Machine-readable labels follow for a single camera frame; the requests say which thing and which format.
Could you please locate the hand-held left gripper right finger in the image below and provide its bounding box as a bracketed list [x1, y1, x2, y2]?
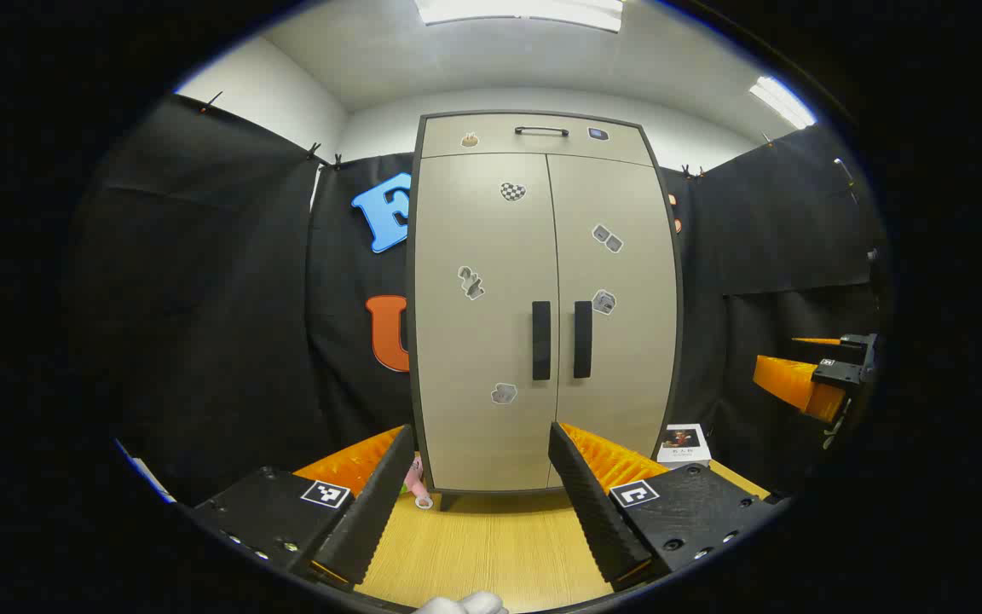
[547, 420, 786, 591]

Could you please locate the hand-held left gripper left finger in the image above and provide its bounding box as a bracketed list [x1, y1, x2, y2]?
[188, 424, 417, 591]

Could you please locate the grey shoe cabinet door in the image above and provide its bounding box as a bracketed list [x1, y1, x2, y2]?
[413, 153, 560, 494]
[546, 153, 681, 489]

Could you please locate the grey double-door shoe cabinet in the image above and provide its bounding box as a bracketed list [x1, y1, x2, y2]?
[406, 111, 685, 513]

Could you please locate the pink plush toy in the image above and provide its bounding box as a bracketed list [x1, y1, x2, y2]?
[404, 456, 436, 510]

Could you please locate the small white picture box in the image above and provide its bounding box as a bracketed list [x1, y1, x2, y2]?
[657, 424, 711, 468]

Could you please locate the narrow ceiling light panel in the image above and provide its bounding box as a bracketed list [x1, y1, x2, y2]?
[748, 75, 817, 130]

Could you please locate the black backdrop cloth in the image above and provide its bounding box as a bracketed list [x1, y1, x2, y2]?
[73, 94, 888, 504]

